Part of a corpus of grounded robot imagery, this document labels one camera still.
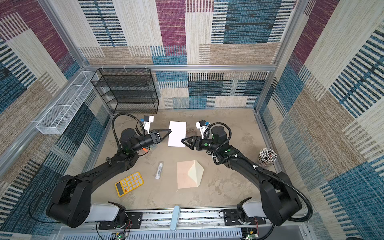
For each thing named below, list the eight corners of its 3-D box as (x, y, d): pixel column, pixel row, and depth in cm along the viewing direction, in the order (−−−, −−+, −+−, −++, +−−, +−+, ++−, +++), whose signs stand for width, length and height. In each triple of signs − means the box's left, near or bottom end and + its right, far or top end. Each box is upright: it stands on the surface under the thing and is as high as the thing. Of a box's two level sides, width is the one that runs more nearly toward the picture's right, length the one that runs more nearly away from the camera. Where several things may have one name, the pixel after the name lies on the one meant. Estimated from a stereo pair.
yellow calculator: (119, 197, 82) (118, 196, 81) (116, 184, 87) (114, 183, 85) (144, 183, 87) (143, 182, 85) (140, 171, 91) (139, 170, 90)
